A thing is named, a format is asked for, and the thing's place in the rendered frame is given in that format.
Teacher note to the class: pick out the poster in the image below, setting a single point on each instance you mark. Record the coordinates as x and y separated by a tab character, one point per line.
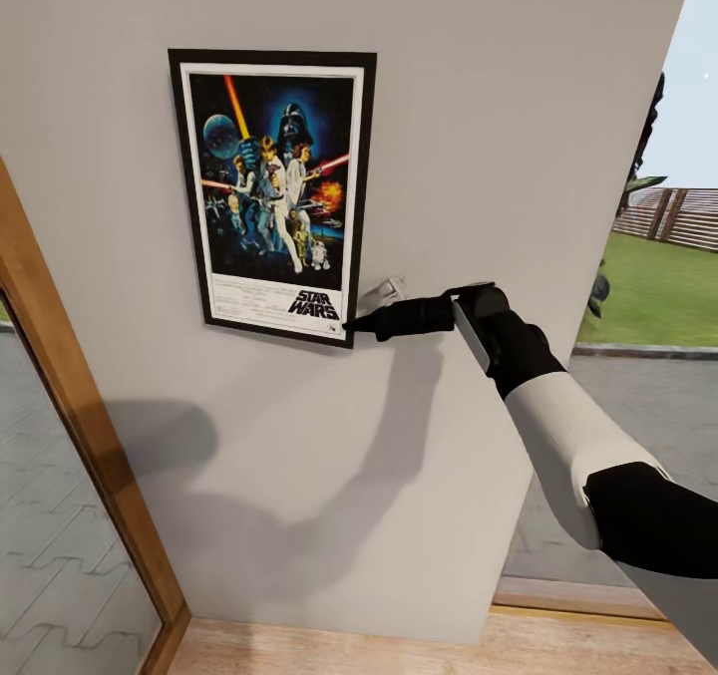
275	147

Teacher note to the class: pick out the fixed window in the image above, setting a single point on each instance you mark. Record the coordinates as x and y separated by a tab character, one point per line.
646	351

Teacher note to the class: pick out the door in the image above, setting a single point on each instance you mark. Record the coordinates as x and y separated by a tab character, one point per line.
86	587

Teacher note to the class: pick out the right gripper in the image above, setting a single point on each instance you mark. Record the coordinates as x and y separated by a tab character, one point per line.
400	318

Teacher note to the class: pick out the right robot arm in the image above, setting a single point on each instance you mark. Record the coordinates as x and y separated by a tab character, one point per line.
606	491

